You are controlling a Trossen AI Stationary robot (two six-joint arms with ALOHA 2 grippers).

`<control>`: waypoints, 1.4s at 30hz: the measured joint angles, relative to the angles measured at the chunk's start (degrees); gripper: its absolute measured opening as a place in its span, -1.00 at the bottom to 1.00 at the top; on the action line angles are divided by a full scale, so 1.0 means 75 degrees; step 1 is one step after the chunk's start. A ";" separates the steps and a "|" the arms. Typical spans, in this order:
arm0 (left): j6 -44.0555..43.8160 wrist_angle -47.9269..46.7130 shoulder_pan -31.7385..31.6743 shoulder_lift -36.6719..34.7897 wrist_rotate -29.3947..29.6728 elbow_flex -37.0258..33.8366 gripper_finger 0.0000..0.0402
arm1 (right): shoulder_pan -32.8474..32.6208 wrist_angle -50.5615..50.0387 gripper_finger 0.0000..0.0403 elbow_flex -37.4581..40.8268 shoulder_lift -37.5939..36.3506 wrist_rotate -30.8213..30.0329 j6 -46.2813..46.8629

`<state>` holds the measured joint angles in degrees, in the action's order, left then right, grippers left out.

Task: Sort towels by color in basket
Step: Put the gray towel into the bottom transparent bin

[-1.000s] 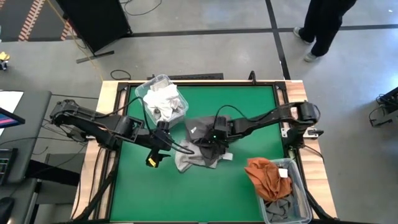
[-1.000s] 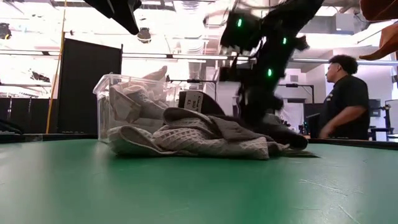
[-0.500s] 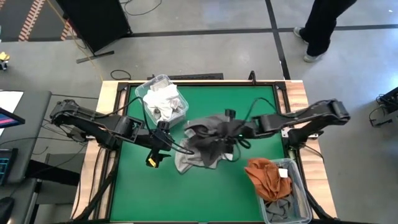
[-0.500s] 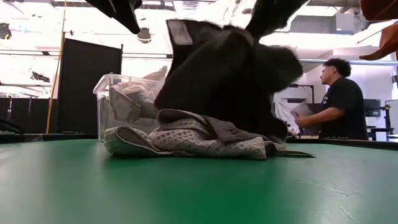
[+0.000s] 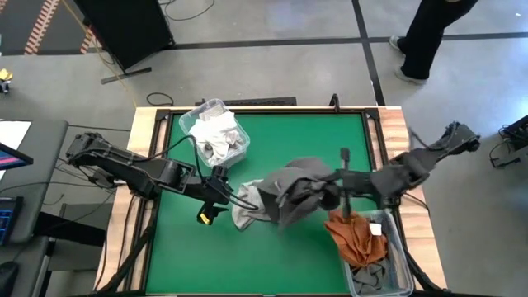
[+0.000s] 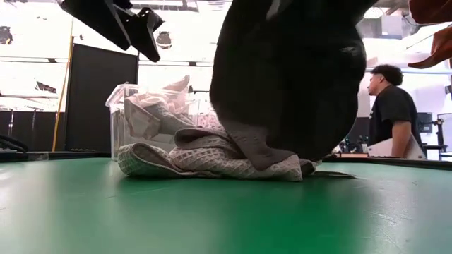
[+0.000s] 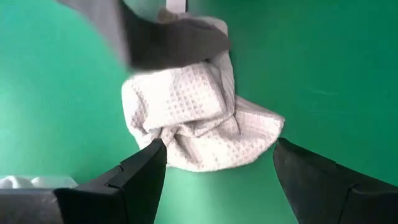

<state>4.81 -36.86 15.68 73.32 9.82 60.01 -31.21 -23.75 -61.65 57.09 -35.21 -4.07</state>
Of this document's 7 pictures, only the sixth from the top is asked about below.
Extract dark grey garments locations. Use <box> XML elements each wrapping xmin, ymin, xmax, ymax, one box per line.
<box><xmin>209</xmin><ymin>0</ymin><xmax>379</xmax><ymax>172</ymax></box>

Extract plain white towel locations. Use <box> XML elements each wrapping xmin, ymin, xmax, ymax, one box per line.
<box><xmin>155</xmin><ymin>74</ymin><xmax>198</xmax><ymax>107</ymax></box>

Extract black monitor stand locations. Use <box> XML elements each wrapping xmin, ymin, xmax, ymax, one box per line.
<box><xmin>418</xmin><ymin>111</ymin><xmax>452</xmax><ymax>159</ymax></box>

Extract white light grey garments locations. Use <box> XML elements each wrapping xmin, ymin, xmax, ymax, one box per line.
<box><xmin>117</xmin><ymin>142</ymin><xmax>321</xmax><ymax>183</ymax></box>

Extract yellow cable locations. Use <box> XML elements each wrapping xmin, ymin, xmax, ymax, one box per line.
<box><xmin>52</xmin><ymin>16</ymin><xmax>76</xmax><ymax>152</ymax></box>

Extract light grey towel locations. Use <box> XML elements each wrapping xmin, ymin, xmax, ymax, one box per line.
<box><xmin>174</xmin><ymin>126</ymin><xmax>244</xmax><ymax>159</ymax></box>

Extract clear plastic bin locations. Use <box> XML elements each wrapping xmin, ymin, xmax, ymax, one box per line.
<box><xmin>105</xmin><ymin>83</ymin><xmax>227</xmax><ymax>162</ymax></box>

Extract person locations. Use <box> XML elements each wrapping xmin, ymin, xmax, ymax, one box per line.
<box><xmin>367</xmin><ymin>63</ymin><xmax>427</xmax><ymax>159</ymax></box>

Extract black cable bundle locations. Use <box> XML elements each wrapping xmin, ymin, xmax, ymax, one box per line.
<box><xmin>0</xmin><ymin>133</ymin><xmax>30</xmax><ymax>153</ymax></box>

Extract black panel board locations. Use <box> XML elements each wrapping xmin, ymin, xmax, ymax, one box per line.
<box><xmin>65</xmin><ymin>42</ymin><xmax>140</xmax><ymax>153</ymax></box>

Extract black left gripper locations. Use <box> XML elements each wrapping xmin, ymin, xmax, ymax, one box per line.
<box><xmin>58</xmin><ymin>0</ymin><xmax>165</xmax><ymax>63</ymax></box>

